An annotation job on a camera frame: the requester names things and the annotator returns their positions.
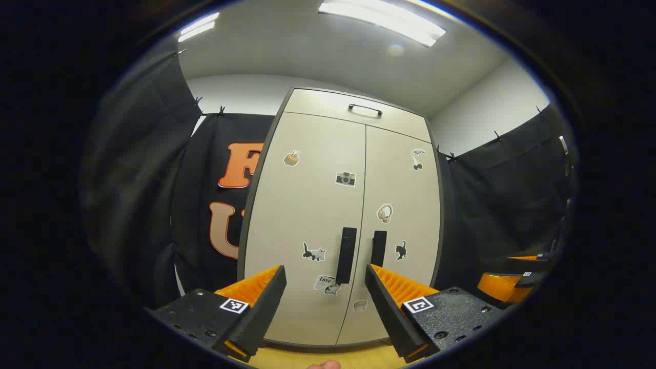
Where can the beige double-door shoe cabinet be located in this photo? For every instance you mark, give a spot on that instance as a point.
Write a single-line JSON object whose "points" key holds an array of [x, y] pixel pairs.
{"points": [[249, 220]]}

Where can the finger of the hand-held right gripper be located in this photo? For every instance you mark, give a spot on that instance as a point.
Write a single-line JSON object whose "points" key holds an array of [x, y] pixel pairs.
{"points": [[499, 287], [523, 258]]}

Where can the small ceiling light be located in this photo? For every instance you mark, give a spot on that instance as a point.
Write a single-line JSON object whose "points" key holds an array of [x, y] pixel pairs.
{"points": [[197, 28]]}

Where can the cabinet door with headphone sticker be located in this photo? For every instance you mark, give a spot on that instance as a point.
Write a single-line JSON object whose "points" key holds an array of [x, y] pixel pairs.
{"points": [[405, 195]]}

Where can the cabinet door with camera sticker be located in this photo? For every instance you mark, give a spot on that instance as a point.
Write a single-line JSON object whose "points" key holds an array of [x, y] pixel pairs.
{"points": [[307, 205]]}

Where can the large ceiling light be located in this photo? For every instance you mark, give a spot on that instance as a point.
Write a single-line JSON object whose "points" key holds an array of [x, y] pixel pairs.
{"points": [[379, 18]]}

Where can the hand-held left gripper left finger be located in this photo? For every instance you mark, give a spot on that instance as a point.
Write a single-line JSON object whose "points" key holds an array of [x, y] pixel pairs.
{"points": [[261, 312]]}

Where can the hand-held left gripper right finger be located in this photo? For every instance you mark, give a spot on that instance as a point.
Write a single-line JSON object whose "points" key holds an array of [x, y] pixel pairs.
{"points": [[389, 318]]}

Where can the beige cabinet drawer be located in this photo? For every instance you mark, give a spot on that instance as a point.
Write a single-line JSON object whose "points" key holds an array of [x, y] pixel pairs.
{"points": [[328, 105]]}

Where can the black backdrop cloth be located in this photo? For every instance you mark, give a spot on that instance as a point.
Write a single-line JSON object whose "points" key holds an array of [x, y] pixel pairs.
{"points": [[154, 179], [502, 195]]}

